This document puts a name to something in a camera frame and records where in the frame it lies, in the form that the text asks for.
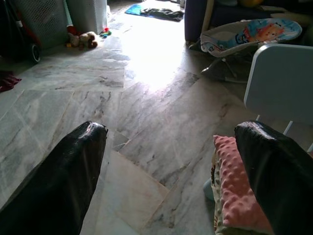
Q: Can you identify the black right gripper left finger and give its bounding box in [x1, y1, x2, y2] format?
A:
[0, 120, 109, 235]

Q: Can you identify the white mesh laundry basket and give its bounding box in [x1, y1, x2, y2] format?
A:
[13, 0, 72, 50]

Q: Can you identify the blue floor mat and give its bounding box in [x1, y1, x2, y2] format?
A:
[124, 3, 145, 16]

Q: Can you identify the brown plush toy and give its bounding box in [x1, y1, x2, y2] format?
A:
[65, 25, 98, 50]

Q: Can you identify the dark red cloth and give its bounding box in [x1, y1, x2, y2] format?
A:
[0, 70, 22, 93]

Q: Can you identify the small white chair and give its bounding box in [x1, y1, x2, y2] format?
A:
[244, 43, 313, 153]

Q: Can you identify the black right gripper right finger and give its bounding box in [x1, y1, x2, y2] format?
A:
[234, 120, 313, 235]

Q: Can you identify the small colourful toy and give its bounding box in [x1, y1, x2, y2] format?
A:
[99, 27, 112, 39]

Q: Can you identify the white perforated air purifier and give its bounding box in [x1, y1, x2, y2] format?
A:
[66, 0, 108, 35]

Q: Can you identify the black stroller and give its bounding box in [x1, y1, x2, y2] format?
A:
[0, 0, 42, 65]

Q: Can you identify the cartoon print baby bouncer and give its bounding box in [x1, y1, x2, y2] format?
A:
[200, 18, 303, 84]

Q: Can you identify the pink dotted pillow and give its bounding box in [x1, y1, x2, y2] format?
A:
[212, 135, 274, 234]

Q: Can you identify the dark crumpled cloth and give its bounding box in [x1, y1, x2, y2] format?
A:
[139, 7, 184, 23]

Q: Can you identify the beige dotted cushion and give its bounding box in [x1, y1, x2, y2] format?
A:
[210, 149, 274, 235]

